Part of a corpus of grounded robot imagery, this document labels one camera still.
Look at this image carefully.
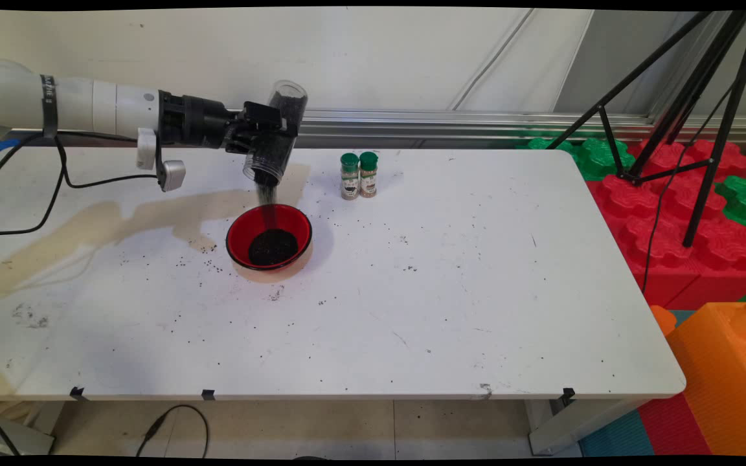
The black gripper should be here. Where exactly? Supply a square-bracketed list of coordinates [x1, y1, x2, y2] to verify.
[158, 91, 300, 155]

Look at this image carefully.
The clear jar with black seeds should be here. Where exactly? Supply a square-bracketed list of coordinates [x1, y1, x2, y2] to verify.
[242, 80, 309, 188]

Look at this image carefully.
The red bowl with black rim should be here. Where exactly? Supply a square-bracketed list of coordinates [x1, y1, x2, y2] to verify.
[226, 204, 313, 271]

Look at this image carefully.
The green-capped spice bottle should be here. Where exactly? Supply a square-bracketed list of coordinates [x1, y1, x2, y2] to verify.
[359, 151, 379, 198]
[340, 153, 361, 201]

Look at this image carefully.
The black seed pile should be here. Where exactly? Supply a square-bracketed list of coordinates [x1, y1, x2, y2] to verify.
[248, 228, 299, 267]

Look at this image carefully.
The green foam mat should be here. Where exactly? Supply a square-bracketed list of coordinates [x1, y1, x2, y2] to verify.
[519, 133, 637, 182]

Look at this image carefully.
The white metal table leg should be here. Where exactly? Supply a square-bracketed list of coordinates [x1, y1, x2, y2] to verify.
[527, 396, 649, 456]
[0, 403, 56, 456]

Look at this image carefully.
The red foam block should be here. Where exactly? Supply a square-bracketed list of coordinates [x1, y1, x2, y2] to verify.
[585, 138, 746, 310]

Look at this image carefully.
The black tripod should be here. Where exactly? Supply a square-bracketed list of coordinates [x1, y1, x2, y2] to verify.
[545, 10, 746, 250]

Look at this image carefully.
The teal foam mat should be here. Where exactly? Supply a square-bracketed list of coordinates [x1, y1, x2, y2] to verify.
[579, 408, 655, 457]

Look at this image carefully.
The green foam block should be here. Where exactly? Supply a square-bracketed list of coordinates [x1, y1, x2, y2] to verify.
[715, 175, 746, 248]

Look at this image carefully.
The red foam mat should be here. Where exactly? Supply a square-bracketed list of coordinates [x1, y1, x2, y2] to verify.
[637, 394, 712, 457]

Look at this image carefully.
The orange foam block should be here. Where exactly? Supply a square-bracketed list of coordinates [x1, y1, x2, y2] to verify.
[650, 299, 746, 457]

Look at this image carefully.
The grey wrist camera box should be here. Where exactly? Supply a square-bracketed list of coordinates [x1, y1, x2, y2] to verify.
[158, 160, 187, 193]

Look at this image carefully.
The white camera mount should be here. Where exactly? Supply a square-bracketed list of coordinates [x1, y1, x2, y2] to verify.
[137, 128, 160, 171]

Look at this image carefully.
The black camera cable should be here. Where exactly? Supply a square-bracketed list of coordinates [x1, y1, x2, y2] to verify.
[54, 136, 163, 190]

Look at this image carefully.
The aluminium rail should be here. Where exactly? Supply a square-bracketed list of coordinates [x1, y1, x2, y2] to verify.
[0, 104, 746, 144]

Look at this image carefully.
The black arm strap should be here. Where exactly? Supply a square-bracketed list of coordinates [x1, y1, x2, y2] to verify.
[40, 74, 60, 138]

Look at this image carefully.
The black hanging robot cable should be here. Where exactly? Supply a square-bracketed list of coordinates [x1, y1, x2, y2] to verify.
[0, 133, 66, 236]

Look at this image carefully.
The black floor cable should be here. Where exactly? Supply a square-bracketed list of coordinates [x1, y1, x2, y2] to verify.
[137, 405, 210, 458]

